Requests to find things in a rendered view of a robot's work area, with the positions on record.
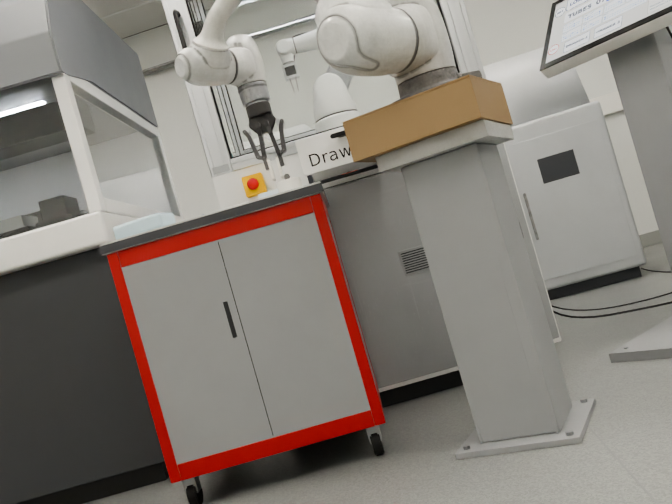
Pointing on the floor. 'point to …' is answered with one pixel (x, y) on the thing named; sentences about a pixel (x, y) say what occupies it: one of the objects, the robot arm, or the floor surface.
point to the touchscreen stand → (649, 156)
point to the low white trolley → (245, 334)
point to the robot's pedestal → (488, 292)
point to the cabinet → (403, 284)
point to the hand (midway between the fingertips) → (275, 168)
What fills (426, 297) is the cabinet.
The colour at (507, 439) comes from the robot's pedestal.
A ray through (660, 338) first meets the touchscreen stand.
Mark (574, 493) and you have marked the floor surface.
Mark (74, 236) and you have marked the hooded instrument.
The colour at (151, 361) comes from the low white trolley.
